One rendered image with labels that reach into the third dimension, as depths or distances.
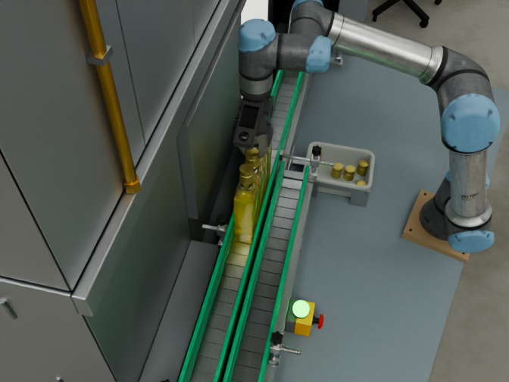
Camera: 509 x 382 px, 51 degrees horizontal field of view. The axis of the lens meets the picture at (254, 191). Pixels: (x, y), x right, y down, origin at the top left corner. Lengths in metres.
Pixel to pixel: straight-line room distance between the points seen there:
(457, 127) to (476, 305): 1.49
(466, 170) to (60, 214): 0.94
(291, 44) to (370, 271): 0.79
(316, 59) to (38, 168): 0.63
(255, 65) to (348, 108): 1.02
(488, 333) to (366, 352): 1.11
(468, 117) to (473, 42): 2.86
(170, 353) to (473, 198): 0.84
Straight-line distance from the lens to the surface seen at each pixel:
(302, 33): 1.16
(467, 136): 1.24
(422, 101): 2.22
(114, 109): 0.83
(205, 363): 1.35
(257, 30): 1.12
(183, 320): 1.40
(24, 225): 0.75
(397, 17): 4.15
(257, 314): 1.40
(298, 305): 1.44
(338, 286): 1.61
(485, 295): 2.65
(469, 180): 1.39
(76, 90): 0.76
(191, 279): 1.45
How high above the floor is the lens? 2.13
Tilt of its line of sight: 50 degrees down
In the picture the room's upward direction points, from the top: 1 degrees clockwise
